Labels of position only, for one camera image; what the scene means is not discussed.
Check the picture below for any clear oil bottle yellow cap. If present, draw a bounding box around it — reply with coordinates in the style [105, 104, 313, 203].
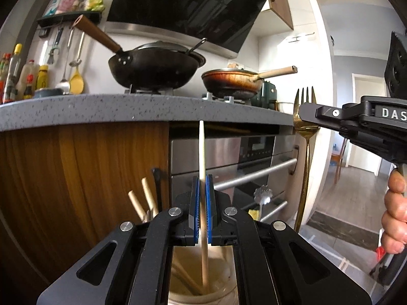
[2, 43, 23, 104]

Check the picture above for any wooden chair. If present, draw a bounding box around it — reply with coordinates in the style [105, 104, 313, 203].
[331, 139, 348, 185]

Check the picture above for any red label sauce bottle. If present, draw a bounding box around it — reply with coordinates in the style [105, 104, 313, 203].
[23, 74, 34, 100]

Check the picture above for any silver flower-head spoon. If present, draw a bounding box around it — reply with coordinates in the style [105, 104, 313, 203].
[254, 185, 273, 220]

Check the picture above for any grey speckled countertop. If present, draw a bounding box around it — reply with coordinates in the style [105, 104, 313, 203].
[1, 94, 293, 131]

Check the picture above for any wooden chopstick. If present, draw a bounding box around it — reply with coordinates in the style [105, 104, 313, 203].
[128, 190, 147, 222]
[141, 178, 159, 218]
[172, 262, 204, 295]
[199, 120, 210, 293]

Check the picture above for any green kitchen appliance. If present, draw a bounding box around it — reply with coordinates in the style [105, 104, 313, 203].
[250, 81, 277, 110]

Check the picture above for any black wall shelf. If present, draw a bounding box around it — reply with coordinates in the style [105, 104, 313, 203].
[37, 11, 102, 28]

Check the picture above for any stainless steel built-in oven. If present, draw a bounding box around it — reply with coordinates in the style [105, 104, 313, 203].
[169, 123, 299, 222]

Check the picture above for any person right hand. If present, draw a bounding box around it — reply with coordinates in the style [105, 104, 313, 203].
[382, 169, 407, 254]

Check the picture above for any brown frying pan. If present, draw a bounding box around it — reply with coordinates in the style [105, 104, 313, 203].
[201, 65, 297, 101]

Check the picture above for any hanging metal ladle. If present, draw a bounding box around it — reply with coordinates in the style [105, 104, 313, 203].
[56, 27, 75, 94]

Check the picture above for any yellow hanging spoon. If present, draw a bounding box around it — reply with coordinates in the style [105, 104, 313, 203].
[70, 32, 85, 94]

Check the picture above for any black wok wooden handle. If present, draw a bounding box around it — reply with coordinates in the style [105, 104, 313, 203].
[73, 15, 207, 93]

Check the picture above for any wooden cabinet door left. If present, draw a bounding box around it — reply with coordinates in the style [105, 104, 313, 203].
[1, 122, 170, 299]

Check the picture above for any yellow tulip utensil right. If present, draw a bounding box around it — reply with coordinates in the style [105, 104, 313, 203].
[248, 209, 259, 221]

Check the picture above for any black range hood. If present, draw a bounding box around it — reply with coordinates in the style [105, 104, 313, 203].
[107, 0, 267, 54]

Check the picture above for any white floral ceramic utensil holder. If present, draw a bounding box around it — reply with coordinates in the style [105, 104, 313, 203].
[168, 245, 239, 304]

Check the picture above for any red plastic bag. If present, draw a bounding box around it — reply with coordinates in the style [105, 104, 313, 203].
[375, 246, 386, 262]

